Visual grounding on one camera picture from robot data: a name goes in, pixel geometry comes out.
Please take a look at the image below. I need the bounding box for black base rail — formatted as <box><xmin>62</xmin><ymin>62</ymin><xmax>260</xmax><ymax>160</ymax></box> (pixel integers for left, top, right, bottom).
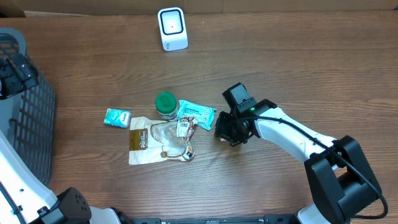
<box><xmin>131</xmin><ymin>214</ymin><xmax>299</xmax><ymax>224</ymax></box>

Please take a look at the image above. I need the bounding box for white barcode scanner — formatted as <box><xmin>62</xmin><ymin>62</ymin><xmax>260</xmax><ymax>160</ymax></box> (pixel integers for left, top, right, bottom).
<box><xmin>157</xmin><ymin>7</ymin><xmax>188</xmax><ymax>52</ymax></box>

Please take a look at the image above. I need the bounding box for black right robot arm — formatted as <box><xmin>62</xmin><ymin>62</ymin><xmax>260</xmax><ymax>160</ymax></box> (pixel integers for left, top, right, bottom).
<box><xmin>215</xmin><ymin>83</ymin><xmax>389</xmax><ymax>223</ymax></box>

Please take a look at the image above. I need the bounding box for beige snack pouch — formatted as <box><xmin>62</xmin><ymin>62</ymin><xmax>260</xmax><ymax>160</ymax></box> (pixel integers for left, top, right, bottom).
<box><xmin>129</xmin><ymin>116</ymin><xmax>198</xmax><ymax>165</ymax></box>

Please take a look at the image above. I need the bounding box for green lid jar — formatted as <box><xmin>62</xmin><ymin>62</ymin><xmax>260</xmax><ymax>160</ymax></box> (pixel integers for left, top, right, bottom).
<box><xmin>155</xmin><ymin>92</ymin><xmax>178</xmax><ymax>120</ymax></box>

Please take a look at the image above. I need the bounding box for dark grey mesh basket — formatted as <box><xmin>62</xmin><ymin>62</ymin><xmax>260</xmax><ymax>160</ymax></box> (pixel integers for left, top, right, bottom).
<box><xmin>1</xmin><ymin>27</ymin><xmax>57</xmax><ymax>185</ymax></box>

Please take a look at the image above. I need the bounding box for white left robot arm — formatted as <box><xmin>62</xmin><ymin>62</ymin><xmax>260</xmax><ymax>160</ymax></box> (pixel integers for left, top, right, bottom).
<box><xmin>1</xmin><ymin>54</ymin><xmax>122</xmax><ymax>223</ymax></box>

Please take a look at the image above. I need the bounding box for teal wet wipes pack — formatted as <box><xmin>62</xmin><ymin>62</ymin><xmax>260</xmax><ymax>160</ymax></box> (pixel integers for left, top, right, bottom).
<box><xmin>177</xmin><ymin>100</ymin><xmax>217</xmax><ymax>131</ymax></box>

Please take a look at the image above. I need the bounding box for teal tissue pack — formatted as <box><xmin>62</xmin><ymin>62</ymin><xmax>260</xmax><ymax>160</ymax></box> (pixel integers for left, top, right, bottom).
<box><xmin>103</xmin><ymin>108</ymin><xmax>131</xmax><ymax>128</ymax></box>

